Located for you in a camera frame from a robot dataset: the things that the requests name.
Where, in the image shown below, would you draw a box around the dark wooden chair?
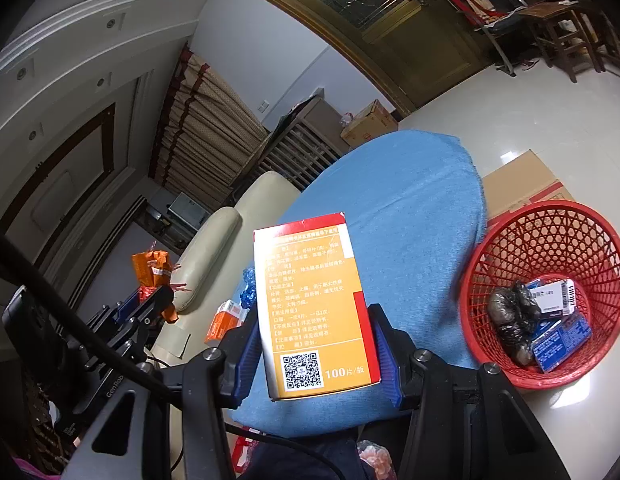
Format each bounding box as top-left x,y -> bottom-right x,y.
517,0 -> 606,83

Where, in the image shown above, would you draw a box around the white standing air conditioner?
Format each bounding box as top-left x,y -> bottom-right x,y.
167,192 -> 208,226

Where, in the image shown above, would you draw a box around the blue printed packet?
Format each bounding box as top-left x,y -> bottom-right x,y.
530,312 -> 593,373

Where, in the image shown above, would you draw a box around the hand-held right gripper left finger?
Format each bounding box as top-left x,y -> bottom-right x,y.
65,305 -> 266,480

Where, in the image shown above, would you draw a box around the blue tablecloth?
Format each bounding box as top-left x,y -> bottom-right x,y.
230,130 -> 488,436

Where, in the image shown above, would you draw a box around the black plastic bag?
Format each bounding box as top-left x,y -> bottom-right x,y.
487,281 -> 541,366

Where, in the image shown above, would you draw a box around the beige striped curtains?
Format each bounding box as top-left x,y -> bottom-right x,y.
149,42 -> 268,201

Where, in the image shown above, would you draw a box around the cream leather sofa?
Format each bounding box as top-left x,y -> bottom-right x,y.
155,170 -> 301,356

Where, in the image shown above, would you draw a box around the red plastic basket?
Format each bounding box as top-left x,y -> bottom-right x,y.
459,200 -> 620,390

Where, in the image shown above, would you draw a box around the orange ribbon wrapper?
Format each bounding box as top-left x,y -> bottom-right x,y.
131,249 -> 193,323

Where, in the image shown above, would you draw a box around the orange medicine box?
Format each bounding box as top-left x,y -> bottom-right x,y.
253,212 -> 382,402

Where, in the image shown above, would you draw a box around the wooden crib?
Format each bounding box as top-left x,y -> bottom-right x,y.
250,95 -> 351,191

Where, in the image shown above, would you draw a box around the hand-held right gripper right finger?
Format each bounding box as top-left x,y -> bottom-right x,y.
367,303 -> 571,480

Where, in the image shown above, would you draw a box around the blue plastic bag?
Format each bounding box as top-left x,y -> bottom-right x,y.
239,266 -> 261,311

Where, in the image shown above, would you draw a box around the wooden double door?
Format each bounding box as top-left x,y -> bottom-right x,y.
225,0 -> 496,116

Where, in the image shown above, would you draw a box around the red shopping bag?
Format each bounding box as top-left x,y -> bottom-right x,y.
231,425 -> 263,476

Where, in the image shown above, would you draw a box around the brown cardboard box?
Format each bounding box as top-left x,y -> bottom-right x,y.
340,99 -> 398,148

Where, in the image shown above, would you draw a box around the orange and white box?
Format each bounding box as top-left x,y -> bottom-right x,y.
205,299 -> 251,345

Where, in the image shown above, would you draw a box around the metal frame chair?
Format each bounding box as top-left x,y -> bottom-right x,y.
435,0 -> 541,68

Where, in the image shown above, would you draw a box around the flat cardboard sheet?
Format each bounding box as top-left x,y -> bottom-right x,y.
480,149 -> 578,231

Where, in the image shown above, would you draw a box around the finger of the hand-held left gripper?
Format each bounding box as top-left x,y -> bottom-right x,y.
87,287 -> 141,331
132,285 -> 175,333

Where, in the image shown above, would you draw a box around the pink slipper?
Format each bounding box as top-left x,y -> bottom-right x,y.
495,57 -> 539,71

